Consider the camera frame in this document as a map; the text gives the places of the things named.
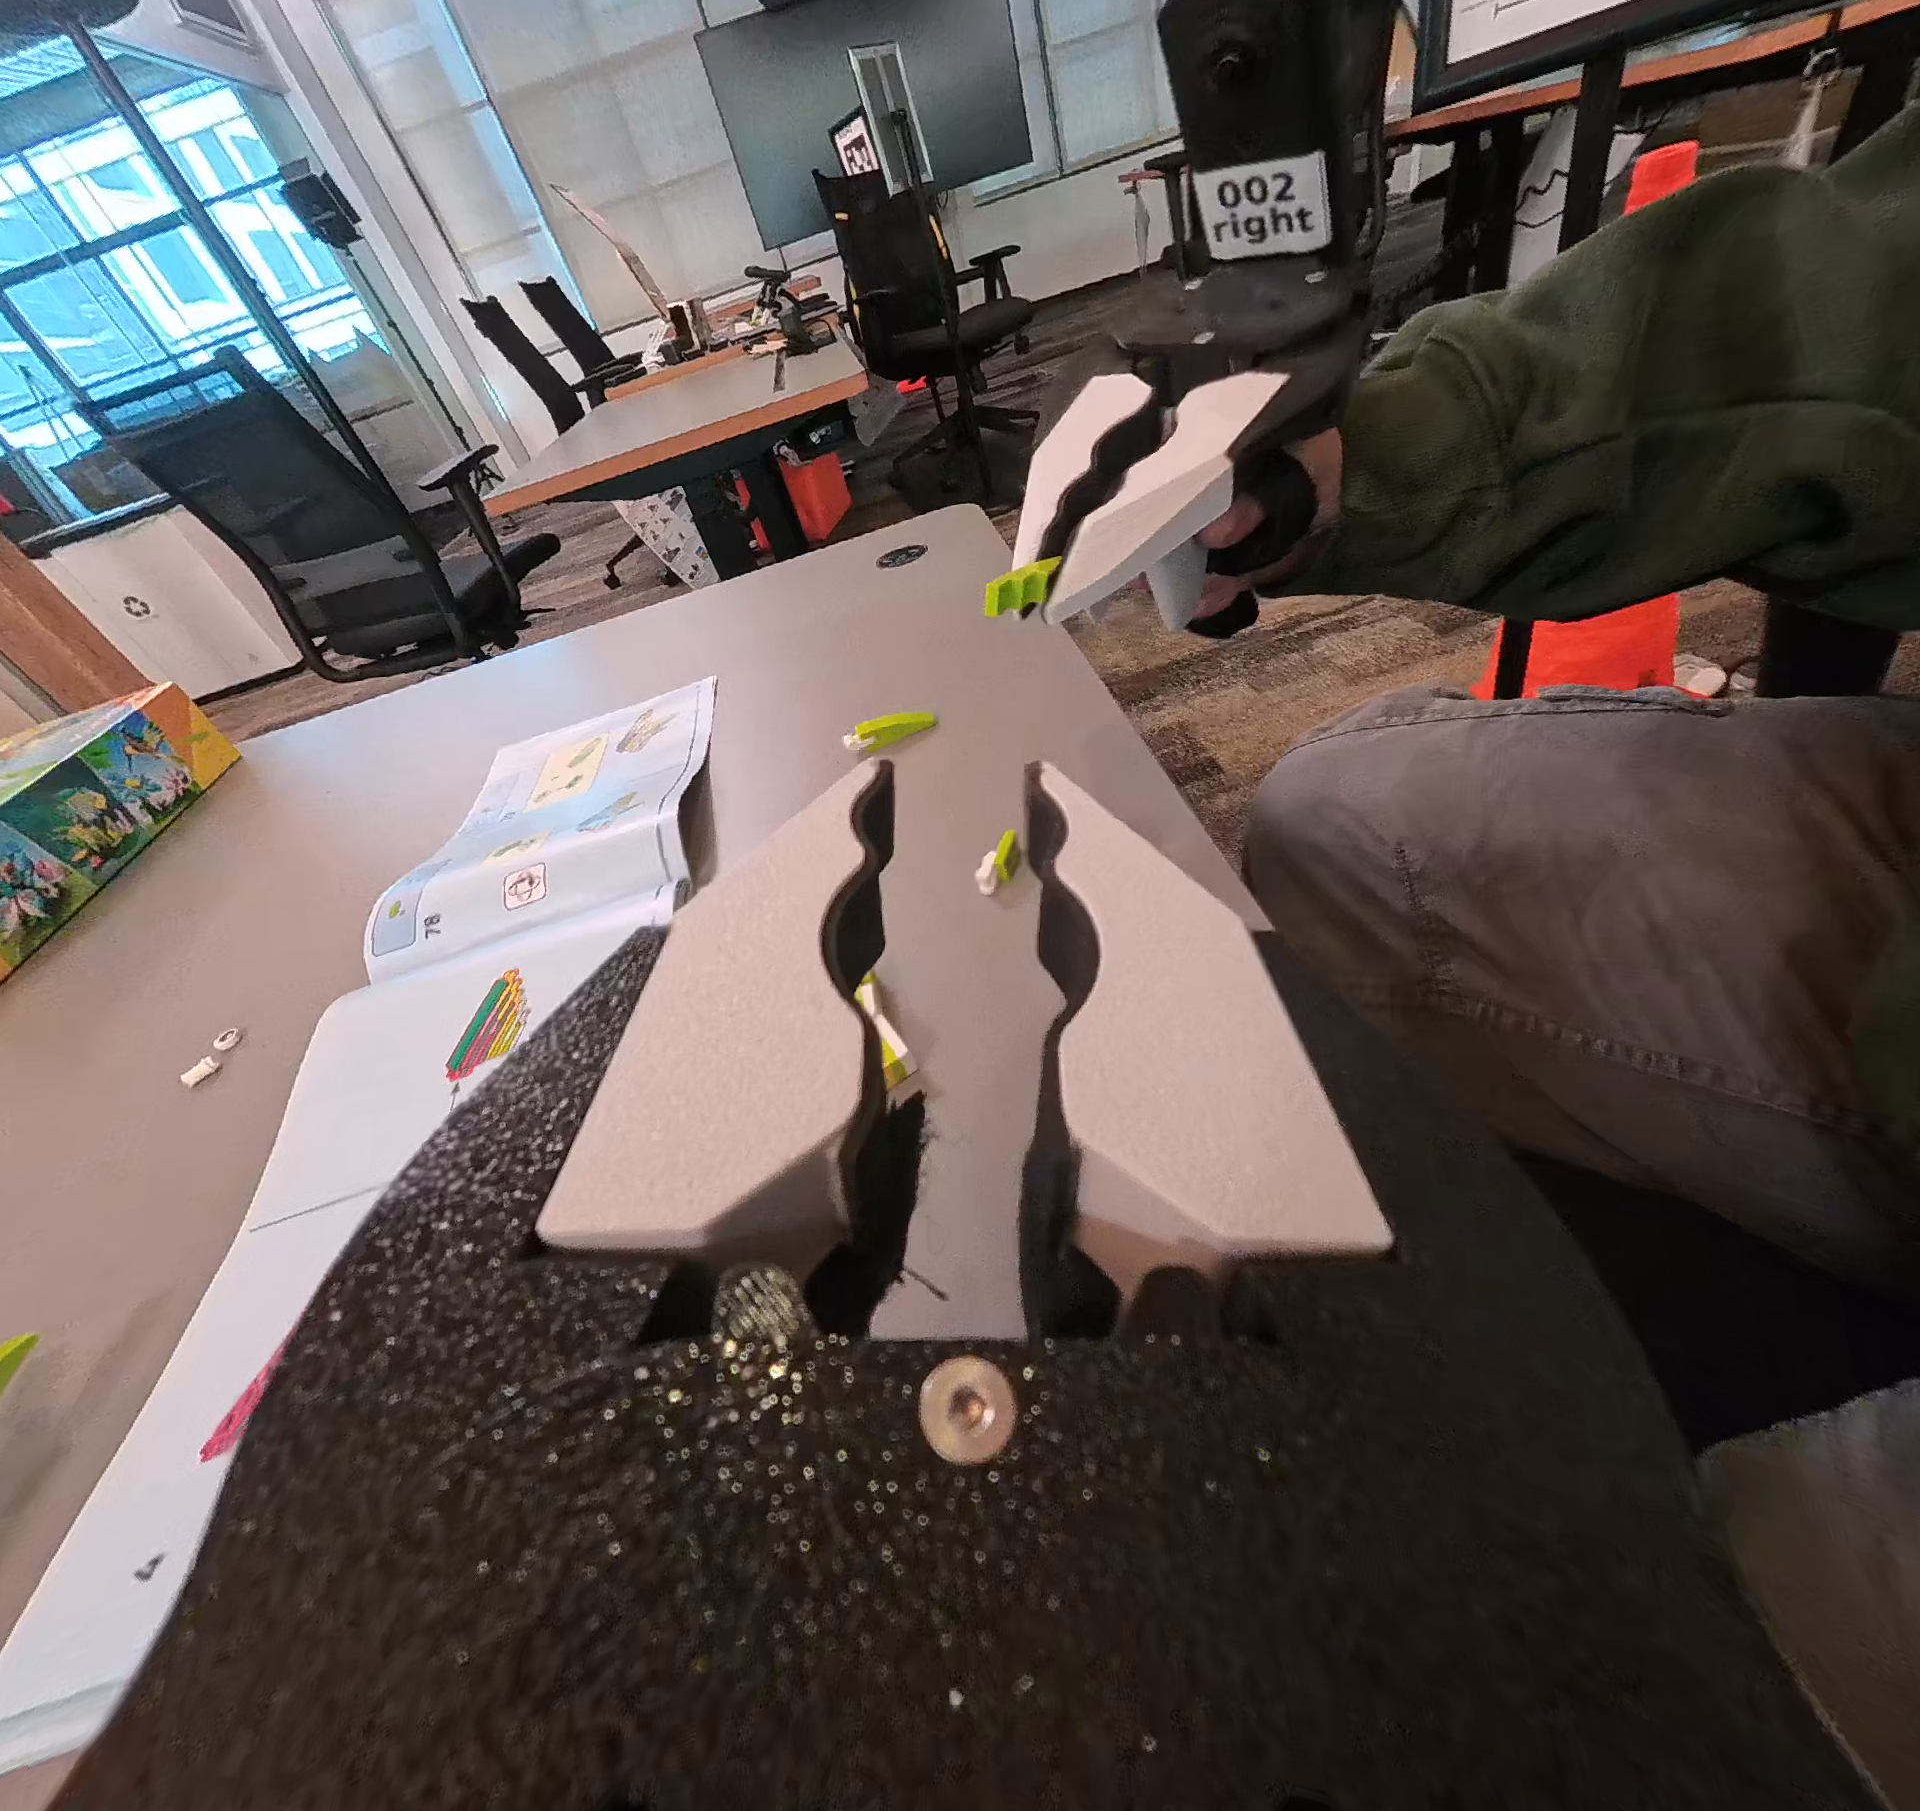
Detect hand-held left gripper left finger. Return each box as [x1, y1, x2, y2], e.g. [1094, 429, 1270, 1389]
[534, 757, 898, 1289]

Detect person's right forearm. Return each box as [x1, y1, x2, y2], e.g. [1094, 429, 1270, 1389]
[1320, 102, 1920, 630]

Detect large dark screen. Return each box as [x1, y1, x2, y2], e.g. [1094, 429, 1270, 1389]
[692, 0, 1041, 256]

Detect black seat base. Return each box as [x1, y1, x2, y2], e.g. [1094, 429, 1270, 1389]
[1752, 593, 1905, 708]

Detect black tabletop device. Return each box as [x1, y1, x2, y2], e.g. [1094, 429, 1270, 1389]
[740, 263, 843, 356]

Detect striped lego wing white bricks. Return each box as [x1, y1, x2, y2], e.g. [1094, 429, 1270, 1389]
[851, 973, 917, 1088]

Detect person's leg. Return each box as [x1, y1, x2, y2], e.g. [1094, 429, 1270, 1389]
[1244, 684, 1920, 1303]

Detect person's right hand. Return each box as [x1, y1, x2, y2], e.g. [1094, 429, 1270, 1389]
[1194, 423, 1349, 591]

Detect orange bag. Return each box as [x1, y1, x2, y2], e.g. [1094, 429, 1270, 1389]
[771, 445, 854, 548]

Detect black wall speaker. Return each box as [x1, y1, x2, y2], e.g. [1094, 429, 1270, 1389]
[279, 165, 363, 248]

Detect colourful lego box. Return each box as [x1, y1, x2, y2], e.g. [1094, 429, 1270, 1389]
[0, 684, 245, 981]

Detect printed leaflet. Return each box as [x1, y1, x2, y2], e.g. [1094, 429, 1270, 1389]
[610, 487, 714, 587]

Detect grey office table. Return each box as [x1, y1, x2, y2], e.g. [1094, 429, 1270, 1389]
[483, 326, 883, 585]

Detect light blue instruction booklet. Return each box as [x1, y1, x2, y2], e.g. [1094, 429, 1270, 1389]
[0, 673, 722, 1773]

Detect wood edged desk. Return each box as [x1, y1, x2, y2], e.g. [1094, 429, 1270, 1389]
[1382, 0, 1920, 153]

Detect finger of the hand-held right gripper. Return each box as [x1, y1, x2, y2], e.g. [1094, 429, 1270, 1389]
[1008, 370, 1166, 591]
[1042, 370, 1293, 627]

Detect white paper wavy line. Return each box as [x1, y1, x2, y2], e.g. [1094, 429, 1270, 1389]
[1501, 112, 1595, 296]

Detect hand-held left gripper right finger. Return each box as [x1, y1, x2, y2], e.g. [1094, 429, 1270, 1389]
[1018, 760, 1394, 1307]

